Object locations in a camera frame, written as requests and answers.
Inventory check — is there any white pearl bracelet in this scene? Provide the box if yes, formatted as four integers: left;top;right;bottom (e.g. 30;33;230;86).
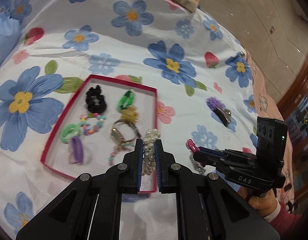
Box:
141;128;162;176

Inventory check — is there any pink hair clip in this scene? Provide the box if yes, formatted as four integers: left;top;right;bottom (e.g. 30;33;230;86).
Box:
185;139;200;153

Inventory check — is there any rose gold wristwatch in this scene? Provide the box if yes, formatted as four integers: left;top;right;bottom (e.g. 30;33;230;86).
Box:
110;119;141;147

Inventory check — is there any yellow hair claw clip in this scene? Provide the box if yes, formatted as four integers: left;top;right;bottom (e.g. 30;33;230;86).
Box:
120;105;139;124

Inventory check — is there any green braided keychain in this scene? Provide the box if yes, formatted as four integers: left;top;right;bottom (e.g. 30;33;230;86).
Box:
117;89;135;112

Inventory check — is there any purple hair tie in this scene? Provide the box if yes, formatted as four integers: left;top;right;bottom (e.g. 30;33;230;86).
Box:
69;136;85;165

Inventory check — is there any pastel candy bead bracelet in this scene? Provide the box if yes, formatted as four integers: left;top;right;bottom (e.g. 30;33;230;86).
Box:
79;112;107;136

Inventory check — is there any black scrunchie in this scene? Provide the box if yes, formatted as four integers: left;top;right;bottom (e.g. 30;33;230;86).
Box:
85;85;107;114

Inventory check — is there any green hair tie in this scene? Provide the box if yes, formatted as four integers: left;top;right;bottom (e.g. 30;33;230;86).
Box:
60;123;82;145

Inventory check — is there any red jewelry tray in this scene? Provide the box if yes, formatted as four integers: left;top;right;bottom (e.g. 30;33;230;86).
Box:
40;74;157;179

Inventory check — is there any person's right hand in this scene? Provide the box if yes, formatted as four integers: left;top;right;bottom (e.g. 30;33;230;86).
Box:
248;189;281;218

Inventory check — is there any black glitter hair clip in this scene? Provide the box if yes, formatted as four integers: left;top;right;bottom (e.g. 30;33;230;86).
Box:
214;108;232;127

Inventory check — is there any purple fluffy scrunchie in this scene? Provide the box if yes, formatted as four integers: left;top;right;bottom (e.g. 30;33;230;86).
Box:
206;97;224;111

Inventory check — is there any person's pink sleeve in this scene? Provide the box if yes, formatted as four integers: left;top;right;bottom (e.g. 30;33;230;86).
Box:
264;200;302;238

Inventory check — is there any pink balloon print blanket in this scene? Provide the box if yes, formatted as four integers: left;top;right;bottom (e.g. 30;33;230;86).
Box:
245;49;295;205

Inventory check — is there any silver chain bracelet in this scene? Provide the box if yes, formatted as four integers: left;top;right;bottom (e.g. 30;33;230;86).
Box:
189;152;207;175

